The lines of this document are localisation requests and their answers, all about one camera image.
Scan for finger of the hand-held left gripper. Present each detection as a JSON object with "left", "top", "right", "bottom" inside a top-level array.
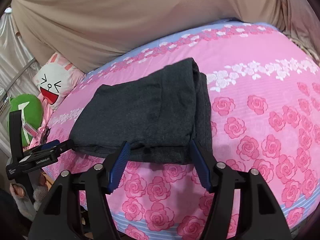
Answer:
[{"left": 24, "top": 140, "right": 75, "bottom": 157}]

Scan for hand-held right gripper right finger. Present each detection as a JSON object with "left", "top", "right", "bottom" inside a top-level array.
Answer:
[{"left": 189, "top": 140, "right": 292, "bottom": 240}]

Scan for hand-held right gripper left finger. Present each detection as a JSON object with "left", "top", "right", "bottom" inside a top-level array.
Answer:
[{"left": 28, "top": 141, "right": 131, "bottom": 240}]

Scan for dark grey pants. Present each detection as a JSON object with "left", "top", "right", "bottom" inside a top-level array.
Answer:
[{"left": 69, "top": 57, "right": 214, "bottom": 165}]

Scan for grey fuzzy plush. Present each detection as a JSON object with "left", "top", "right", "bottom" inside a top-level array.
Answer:
[{"left": 10, "top": 182, "right": 49, "bottom": 217}]

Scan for pink rose print bedsheet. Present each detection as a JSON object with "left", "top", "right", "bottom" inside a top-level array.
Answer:
[{"left": 41, "top": 17, "right": 320, "bottom": 240}]

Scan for green plush toy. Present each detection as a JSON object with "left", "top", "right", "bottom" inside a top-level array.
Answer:
[{"left": 7, "top": 94, "right": 43, "bottom": 148}]

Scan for white rabbit face pillow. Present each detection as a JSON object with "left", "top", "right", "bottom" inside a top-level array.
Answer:
[{"left": 32, "top": 52, "right": 85, "bottom": 110}]

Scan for metal pole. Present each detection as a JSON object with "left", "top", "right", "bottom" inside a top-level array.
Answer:
[{"left": 0, "top": 57, "right": 37, "bottom": 94}]

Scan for silver shiny curtain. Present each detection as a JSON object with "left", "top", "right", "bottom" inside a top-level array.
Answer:
[{"left": 0, "top": 7, "right": 42, "bottom": 150}]

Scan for pinkish beige cloth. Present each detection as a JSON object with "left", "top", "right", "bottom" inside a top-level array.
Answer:
[{"left": 281, "top": 0, "right": 320, "bottom": 58}]

